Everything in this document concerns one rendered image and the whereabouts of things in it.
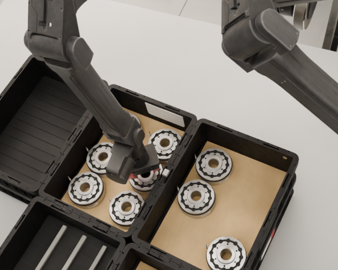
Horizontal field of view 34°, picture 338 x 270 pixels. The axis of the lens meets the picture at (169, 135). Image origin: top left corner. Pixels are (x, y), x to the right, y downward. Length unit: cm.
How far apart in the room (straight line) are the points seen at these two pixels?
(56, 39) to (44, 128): 80
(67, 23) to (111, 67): 101
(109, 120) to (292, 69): 49
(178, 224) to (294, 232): 34
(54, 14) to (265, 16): 37
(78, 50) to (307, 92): 40
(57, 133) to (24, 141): 11
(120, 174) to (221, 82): 67
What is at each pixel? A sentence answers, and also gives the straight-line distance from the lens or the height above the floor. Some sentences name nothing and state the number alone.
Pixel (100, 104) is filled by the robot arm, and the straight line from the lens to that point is 115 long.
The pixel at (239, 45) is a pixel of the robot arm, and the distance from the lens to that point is 85.
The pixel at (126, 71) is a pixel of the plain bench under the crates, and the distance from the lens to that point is 195.
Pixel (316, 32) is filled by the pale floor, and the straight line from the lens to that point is 291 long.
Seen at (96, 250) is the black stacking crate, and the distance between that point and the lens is 153.
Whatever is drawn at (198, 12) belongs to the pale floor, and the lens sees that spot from 302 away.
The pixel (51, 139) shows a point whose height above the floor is 83.
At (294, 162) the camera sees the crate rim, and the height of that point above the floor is 93.
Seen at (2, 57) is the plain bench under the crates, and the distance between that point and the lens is 217.
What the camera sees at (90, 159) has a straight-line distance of 161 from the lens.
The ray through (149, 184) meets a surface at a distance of 154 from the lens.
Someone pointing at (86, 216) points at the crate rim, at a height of 93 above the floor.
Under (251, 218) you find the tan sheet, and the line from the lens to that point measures 150.
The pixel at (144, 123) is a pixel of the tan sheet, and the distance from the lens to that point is 167.
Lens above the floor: 224
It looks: 59 degrees down
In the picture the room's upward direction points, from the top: 16 degrees counter-clockwise
